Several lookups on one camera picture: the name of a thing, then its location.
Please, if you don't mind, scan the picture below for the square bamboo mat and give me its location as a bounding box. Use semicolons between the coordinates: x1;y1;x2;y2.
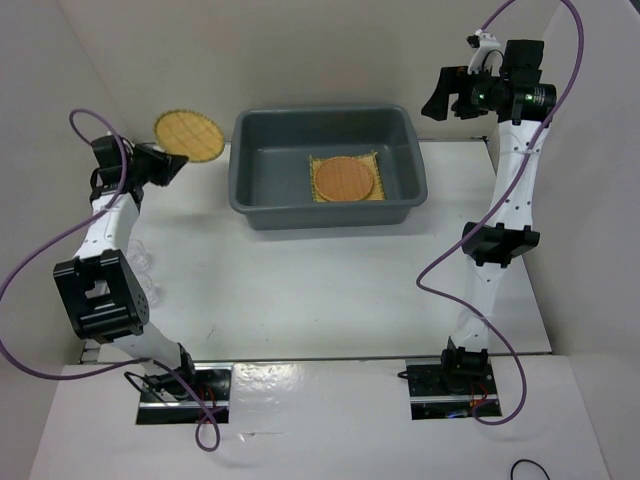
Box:
308;151;385;203

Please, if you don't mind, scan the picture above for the grey plastic bin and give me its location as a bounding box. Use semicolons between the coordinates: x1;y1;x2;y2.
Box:
228;104;428;230

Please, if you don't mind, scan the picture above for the round yellow bamboo plate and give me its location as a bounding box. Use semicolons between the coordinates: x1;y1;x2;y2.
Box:
153;109;225;163

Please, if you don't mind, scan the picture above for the black cable loop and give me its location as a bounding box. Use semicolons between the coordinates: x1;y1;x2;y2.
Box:
509;458;552;480

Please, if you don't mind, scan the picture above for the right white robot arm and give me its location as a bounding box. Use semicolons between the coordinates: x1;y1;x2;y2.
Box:
421;31;557;393

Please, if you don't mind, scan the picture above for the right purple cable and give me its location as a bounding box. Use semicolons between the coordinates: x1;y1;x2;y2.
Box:
417;0;586;425

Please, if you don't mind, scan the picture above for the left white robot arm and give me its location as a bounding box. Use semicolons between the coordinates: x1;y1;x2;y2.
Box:
53;136;199;400

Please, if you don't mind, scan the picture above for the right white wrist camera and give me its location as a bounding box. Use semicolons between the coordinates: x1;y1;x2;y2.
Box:
466;29;502;75

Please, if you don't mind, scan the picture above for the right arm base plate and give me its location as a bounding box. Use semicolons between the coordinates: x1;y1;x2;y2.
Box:
396;359;502;421

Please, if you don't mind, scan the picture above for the round orange woven plate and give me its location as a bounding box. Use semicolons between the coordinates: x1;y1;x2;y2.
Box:
311;157;374;202

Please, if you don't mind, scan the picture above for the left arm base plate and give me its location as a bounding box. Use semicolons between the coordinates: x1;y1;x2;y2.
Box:
123;363;232;425

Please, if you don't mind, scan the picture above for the clear glass cup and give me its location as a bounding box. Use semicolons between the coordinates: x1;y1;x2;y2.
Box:
137;274;160;307
126;239;151;272

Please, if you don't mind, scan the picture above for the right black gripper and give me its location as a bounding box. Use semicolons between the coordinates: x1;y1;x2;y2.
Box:
420;62;507;120

